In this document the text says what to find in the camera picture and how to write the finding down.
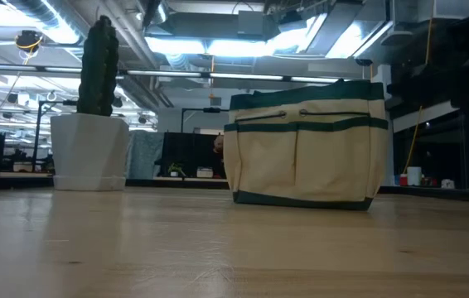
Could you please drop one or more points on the white faceted plant pot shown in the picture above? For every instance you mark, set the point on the white faceted plant pot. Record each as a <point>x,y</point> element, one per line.
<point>89,149</point>

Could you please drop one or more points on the red container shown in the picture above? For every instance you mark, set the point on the red container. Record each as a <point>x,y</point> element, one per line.
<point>403,180</point>

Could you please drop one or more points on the green cactus plant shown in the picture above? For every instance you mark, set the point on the green cactus plant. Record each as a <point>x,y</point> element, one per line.
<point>98,66</point>

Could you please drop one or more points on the black metal stand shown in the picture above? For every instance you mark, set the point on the black metal stand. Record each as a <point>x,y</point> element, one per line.
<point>37,132</point>

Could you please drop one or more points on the grey blue cloth partition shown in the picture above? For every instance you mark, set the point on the grey blue cloth partition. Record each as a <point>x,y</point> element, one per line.
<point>147,153</point>

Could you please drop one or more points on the small white box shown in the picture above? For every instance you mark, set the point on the small white box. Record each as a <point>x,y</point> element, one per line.
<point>204,172</point>

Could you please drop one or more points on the person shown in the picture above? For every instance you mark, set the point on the person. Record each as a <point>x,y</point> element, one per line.
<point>218,145</point>

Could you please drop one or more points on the grey ceiling box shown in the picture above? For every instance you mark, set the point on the grey ceiling box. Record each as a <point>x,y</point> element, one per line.
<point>251,22</point>

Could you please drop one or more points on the small white object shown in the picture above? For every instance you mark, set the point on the small white object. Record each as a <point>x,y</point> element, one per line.
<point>448,184</point>

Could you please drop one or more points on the small green potted plant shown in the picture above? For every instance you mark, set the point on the small green potted plant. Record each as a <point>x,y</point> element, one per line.
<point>175,169</point>

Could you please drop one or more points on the black gantry frame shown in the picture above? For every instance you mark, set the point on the black gantry frame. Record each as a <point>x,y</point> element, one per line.
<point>211,110</point>

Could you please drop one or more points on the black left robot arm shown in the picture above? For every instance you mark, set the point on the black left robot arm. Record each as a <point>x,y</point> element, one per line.
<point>151,12</point>

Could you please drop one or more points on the black partition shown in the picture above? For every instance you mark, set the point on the black partition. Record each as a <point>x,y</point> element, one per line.
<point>193,151</point>

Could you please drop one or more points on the white bucket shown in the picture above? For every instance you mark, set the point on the white bucket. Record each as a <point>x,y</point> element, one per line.
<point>414,176</point>

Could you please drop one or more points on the long ceiling light bar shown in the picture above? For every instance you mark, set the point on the long ceiling light bar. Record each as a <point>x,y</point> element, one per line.
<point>243,76</point>

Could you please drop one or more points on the cream canvas gardening bag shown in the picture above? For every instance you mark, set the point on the cream canvas gardening bag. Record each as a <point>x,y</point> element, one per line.
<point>301,165</point>

